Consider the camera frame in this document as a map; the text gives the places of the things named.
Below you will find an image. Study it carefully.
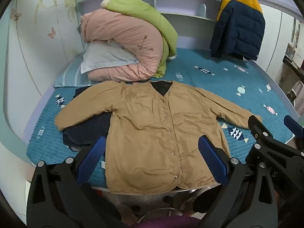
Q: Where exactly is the navy and yellow puffer jacket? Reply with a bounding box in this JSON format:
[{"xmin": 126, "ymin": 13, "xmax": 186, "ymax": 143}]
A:
[{"xmin": 210, "ymin": 0, "xmax": 266, "ymax": 61}]

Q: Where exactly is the person's purple clothing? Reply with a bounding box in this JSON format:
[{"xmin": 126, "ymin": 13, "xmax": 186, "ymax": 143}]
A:
[{"xmin": 132, "ymin": 215, "xmax": 202, "ymax": 228}]

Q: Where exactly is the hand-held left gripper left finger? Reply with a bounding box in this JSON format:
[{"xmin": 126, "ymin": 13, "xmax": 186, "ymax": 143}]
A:
[{"xmin": 26, "ymin": 136, "xmax": 129, "ymax": 228}]

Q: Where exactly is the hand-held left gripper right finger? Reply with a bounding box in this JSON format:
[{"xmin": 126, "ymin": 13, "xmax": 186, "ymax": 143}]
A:
[{"xmin": 197, "ymin": 135, "xmax": 285, "ymax": 228}]

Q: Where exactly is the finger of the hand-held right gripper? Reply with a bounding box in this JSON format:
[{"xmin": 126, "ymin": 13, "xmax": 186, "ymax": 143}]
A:
[
  {"xmin": 284, "ymin": 115, "xmax": 304, "ymax": 140},
  {"xmin": 248, "ymin": 115, "xmax": 304, "ymax": 158}
]

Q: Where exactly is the green quilt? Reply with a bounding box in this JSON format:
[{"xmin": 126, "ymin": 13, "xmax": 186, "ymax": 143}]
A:
[{"xmin": 101, "ymin": 0, "xmax": 178, "ymax": 78}]

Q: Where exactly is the white wardrobe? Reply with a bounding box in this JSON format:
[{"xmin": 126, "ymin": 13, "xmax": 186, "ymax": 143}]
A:
[{"xmin": 258, "ymin": 3, "xmax": 301, "ymax": 81}]

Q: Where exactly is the blue striped pillow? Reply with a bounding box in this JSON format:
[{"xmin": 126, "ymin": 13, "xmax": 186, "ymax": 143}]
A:
[{"xmin": 53, "ymin": 52, "xmax": 95, "ymax": 88}]

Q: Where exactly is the tan padded jacket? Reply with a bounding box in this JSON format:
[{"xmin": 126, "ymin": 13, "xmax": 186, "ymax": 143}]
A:
[{"xmin": 55, "ymin": 80, "xmax": 263, "ymax": 194}]

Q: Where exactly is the pink quilt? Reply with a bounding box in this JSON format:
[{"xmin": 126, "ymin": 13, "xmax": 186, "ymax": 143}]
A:
[{"xmin": 79, "ymin": 9, "xmax": 164, "ymax": 82}]

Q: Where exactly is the teal quilted bed mat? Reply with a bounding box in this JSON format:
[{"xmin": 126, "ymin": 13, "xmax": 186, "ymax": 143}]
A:
[{"xmin": 26, "ymin": 47, "xmax": 300, "ymax": 188}]

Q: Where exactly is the white pillow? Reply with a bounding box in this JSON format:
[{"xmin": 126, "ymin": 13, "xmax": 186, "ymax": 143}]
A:
[{"xmin": 80, "ymin": 40, "xmax": 141, "ymax": 74}]

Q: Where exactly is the dark navy folded garment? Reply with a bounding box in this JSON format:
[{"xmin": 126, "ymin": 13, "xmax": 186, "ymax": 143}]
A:
[{"xmin": 62, "ymin": 87, "xmax": 112, "ymax": 151}]

